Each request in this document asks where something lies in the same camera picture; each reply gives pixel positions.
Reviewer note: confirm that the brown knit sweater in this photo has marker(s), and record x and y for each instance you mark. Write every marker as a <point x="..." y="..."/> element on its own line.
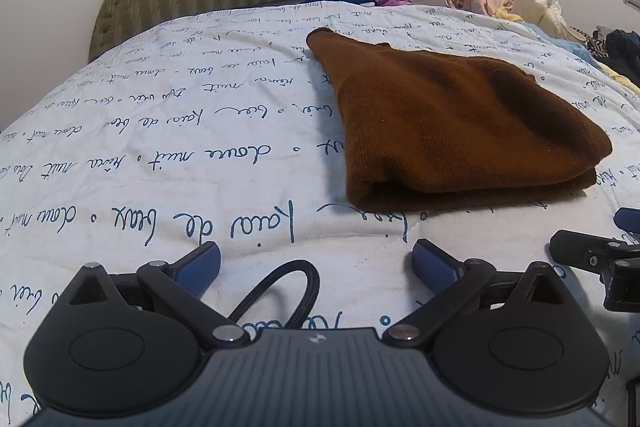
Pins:
<point x="450" y="122"/>

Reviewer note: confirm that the dark garment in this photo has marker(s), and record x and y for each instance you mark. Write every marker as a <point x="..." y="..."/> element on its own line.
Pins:
<point x="622" y="52"/>

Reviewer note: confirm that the yellow cloth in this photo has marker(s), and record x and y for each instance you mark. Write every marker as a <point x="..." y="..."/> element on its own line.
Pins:
<point x="507" y="14"/>

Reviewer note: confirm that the pale yellow sheet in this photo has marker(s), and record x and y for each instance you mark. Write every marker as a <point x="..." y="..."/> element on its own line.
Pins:
<point x="622" y="81"/>

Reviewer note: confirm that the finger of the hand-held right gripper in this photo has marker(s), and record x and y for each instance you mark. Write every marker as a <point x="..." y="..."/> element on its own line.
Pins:
<point x="629" y="219"/>
<point x="580" y="249"/>

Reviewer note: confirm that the cream quilt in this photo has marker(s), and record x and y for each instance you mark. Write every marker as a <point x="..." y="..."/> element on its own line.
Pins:
<point x="537" y="2"/>

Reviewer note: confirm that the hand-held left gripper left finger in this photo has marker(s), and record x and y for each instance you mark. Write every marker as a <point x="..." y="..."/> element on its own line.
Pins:
<point x="197" y="268"/>

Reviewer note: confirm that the light blue sheet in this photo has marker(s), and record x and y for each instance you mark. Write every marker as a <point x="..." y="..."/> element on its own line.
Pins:
<point x="582" y="52"/>

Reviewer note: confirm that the black white zigzag cloth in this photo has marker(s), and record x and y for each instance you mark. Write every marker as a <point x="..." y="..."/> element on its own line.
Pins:
<point x="595" y="44"/>

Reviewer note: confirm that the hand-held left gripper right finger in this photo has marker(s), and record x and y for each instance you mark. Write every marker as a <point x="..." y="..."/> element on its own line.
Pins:
<point x="434" y="268"/>

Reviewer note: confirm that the white script-printed bed cover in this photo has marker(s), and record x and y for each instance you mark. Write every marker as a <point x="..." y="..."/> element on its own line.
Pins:
<point x="150" y="107"/>

